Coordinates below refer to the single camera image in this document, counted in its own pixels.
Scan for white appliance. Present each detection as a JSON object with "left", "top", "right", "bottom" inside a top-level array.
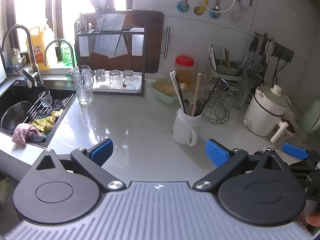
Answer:
[{"left": 0, "top": 55, "right": 7, "bottom": 85}]

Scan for bunch of assorted chopsticks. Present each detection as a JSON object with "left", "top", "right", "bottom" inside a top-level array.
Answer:
[{"left": 208, "top": 44, "right": 232, "bottom": 73}]

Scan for white scissors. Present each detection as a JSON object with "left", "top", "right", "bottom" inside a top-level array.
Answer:
[{"left": 265, "top": 41, "right": 275, "bottom": 64}]

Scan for small cut-glass goblet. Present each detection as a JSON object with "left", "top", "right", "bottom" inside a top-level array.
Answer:
[{"left": 39, "top": 90, "right": 53, "bottom": 108}]

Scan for white rack holder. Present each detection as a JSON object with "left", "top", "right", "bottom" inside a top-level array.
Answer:
[
  {"left": 131, "top": 27, "right": 145, "bottom": 56},
  {"left": 77, "top": 31, "right": 95, "bottom": 57}
]

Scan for patterned steel cleaver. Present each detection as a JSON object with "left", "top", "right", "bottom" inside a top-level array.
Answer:
[{"left": 93, "top": 13, "right": 126, "bottom": 59}]

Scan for row of hanging kitchen utensils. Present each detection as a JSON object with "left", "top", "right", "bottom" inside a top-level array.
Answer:
[{"left": 237, "top": 36, "right": 275, "bottom": 80}]

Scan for clear drinking glass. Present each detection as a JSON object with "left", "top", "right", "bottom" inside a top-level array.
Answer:
[
  {"left": 109, "top": 69, "right": 122, "bottom": 88},
  {"left": 95, "top": 69, "right": 107, "bottom": 84},
  {"left": 122, "top": 69, "right": 135, "bottom": 87}
]

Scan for black metal dish rack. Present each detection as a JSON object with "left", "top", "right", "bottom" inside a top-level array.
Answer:
[{"left": 74, "top": 11, "right": 146, "bottom": 98}]

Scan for yellow oil jug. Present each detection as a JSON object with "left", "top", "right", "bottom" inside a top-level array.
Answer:
[{"left": 26, "top": 25, "right": 57, "bottom": 71}]

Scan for wooden chopstick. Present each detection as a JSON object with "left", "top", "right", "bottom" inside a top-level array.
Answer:
[{"left": 192, "top": 73, "right": 202, "bottom": 117}]

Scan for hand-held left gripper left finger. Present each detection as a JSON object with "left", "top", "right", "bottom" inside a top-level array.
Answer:
[{"left": 35, "top": 138, "right": 125, "bottom": 192}]

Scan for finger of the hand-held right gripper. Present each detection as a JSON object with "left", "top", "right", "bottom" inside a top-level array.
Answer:
[{"left": 282, "top": 142, "right": 317, "bottom": 160}]

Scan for green electric kettle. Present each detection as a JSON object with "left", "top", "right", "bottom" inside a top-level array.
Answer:
[{"left": 298, "top": 95, "right": 320, "bottom": 144}]

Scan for black sink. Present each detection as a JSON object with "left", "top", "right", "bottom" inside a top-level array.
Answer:
[{"left": 0, "top": 79, "right": 77, "bottom": 150}]

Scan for white mug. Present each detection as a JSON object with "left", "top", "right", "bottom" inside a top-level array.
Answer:
[{"left": 172, "top": 105, "right": 203, "bottom": 147}]

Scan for green bottle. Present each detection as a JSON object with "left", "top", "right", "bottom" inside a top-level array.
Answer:
[{"left": 60, "top": 41, "right": 73, "bottom": 65}]

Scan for black wire sink rack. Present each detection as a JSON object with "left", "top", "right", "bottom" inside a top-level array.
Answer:
[{"left": 24, "top": 97, "right": 57, "bottom": 127}]

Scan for bundle of bamboo skewers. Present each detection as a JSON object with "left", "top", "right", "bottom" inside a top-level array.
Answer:
[{"left": 153, "top": 79, "right": 188, "bottom": 98}]

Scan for textured glass pitcher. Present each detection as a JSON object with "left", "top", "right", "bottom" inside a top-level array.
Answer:
[{"left": 71, "top": 65, "right": 95, "bottom": 105}]

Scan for green plastic basket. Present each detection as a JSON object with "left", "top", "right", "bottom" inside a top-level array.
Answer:
[{"left": 150, "top": 77, "right": 188, "bottom": 107}]

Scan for dark wooden cutting board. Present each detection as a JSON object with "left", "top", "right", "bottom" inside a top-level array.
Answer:
[{"left": 82, "top": 10, "right": 171, "bottom": 75}]

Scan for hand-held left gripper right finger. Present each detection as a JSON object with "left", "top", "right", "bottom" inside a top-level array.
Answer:
[{"left": 193, "top": 139, "right": 288, "bottom": 190}]

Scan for yellow cloth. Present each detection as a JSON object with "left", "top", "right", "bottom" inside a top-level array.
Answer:
[{"left": 31, "top": 108, "right": 65, "bottom": 133}]

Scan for white electric pot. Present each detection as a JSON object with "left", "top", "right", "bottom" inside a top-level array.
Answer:
[{"left": 243, "top": 84, "right": 292, "bottom": 144}]

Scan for person's right hand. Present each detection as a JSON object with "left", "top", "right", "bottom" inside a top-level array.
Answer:
[{"left": 307, "top": 211, "right": 320, "bottom": 230}]

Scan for steel wall hook rail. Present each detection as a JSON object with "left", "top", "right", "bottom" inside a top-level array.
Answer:
[{"left": 254, "top": 31, "right": 275, "bottom": 43}]

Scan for black power cable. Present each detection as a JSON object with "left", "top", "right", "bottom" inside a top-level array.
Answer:
[{"left": 274, "top": 57, "right": 288, "bottom": 82}]

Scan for small steel faucet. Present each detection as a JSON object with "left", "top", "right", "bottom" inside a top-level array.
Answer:
[{"left": 44, "top": 39, "right": 76, "bottom": 68}]

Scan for black chopstick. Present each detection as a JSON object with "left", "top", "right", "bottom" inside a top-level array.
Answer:
[{"left": 175, "top": 75, "right": 187, "bottom": 113}]

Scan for steel pot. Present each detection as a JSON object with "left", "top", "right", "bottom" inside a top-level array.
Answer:
[{"left": 0, "top": 101, "right": 33, "bottom": 135}]

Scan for clear stemmed glass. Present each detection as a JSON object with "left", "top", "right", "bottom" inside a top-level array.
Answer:
[
  {"left": 224, "top": 83, "right": 240, "bottom": 107},
  {"left": 200, "top": 81, "right": 214, "bottom": 100}
]

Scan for black wall socket strip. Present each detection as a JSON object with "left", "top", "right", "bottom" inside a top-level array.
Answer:
[{"left": 271, "top": 42, "right": 295, "bottom": 63}]

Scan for steel wire glass stand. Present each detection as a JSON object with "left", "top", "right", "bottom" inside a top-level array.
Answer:
[{"left": 201, "top": 77, "right": 230, "bottom": 125}]

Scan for pink cloth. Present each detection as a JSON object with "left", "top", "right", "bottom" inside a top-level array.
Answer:
[{"left": 12, "top": 123, "right": 38, "bottom": 148}]

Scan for window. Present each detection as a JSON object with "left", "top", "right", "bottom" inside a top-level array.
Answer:
[{"left": 0, "top": 0, "right": 130, "bottom": 64}]

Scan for plain steel cleaver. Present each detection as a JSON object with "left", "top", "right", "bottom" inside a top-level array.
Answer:
[{"left": 114, "top": 34, "right": 130, "bottom": 57}]

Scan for red-lid plastic jar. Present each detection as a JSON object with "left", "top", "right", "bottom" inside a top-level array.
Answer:
[{"left": 174, "top": 55, "right": 195, "bottom": 85}]

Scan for tall steel faucet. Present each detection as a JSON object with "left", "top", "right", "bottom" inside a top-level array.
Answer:
[{"left": 1, "top": 24, "right": 45, "bottom": 88}]

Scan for floral bowl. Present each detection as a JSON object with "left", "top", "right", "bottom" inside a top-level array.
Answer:
[{"left": 282, "top": 118, "right": 300, "bottom": 140}]

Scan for purple tinted stemmed glass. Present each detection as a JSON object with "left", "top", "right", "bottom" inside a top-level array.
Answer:
[{"left": 212, "top": 77, "right": 228, "bottom": 93}]

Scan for row of drinking glasses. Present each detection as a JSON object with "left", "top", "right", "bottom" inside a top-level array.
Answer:
[{"left": 92, "top": 70, "right": 143, "bottom": 92}]

